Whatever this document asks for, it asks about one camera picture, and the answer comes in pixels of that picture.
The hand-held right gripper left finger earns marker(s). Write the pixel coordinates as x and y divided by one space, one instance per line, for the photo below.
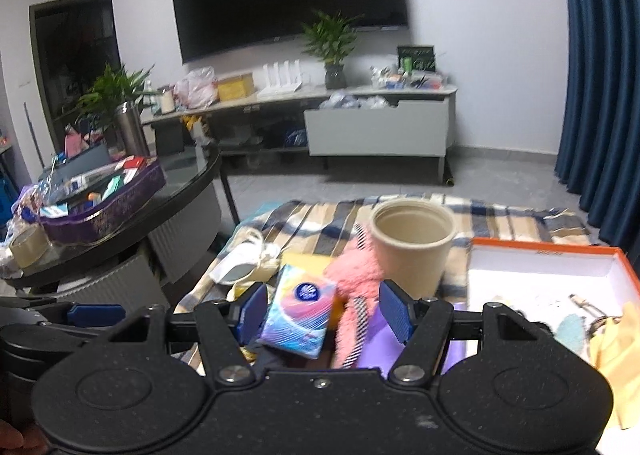
252 311

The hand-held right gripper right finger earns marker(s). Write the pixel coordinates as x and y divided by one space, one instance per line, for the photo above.
395 310

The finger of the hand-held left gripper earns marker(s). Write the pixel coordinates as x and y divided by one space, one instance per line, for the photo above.
95 316

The purple tissue pack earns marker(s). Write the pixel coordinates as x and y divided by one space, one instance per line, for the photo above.
375 351

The colourful tissue pack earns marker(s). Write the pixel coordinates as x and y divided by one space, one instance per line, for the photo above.
300 310

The pink plush toy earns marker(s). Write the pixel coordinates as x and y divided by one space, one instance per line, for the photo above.
355 275

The orange and white box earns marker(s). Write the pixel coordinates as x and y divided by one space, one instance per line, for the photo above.
525 275

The yellow cloth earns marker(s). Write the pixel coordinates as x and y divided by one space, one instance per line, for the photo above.
617 355

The person's left hand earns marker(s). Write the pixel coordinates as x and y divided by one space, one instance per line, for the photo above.
12 440

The grey ribbed stool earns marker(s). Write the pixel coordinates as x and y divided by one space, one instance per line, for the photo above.
115 282
187 240

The dark cloth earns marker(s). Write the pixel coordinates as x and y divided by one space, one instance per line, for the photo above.
265 359

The beige cup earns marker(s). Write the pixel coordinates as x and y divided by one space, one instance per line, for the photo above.
412 260

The brown tape roll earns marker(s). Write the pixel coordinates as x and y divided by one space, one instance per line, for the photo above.
27 247

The purple heart-shaped box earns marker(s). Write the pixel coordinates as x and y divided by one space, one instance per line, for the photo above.
115 215

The plaid blanket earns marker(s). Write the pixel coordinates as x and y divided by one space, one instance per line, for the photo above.
320 225

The black glass round table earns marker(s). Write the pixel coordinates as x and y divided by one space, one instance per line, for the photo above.
185 190

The small pink bag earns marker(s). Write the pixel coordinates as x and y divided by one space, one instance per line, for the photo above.
76 146

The blue printed bag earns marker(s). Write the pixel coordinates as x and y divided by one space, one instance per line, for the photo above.
295 137

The grey television cabinet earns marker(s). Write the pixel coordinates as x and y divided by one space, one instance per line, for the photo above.
375 130

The light blue fluffy cloth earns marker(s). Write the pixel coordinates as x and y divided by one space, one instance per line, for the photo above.
575 335

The plant in steel vase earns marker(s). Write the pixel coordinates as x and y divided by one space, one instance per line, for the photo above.
131 130

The clear plastic bags in drawer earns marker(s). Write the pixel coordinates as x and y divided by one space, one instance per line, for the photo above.
357 101

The yellow cardboard box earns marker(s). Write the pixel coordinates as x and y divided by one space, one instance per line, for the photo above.
235 87

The white jar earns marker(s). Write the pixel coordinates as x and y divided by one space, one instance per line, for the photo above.
166 101

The pink plastic bag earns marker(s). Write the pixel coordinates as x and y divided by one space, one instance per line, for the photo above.
195 90

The white router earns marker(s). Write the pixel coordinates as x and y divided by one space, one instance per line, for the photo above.
280 82

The clutter of small bottles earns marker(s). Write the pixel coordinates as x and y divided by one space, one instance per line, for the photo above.
405 79

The black and green box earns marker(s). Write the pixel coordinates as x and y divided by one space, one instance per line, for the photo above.
416 57

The potted plant in black pot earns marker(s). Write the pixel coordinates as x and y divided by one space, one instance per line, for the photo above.
332 50

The blue curtain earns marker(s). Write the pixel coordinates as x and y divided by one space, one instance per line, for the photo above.
605 85

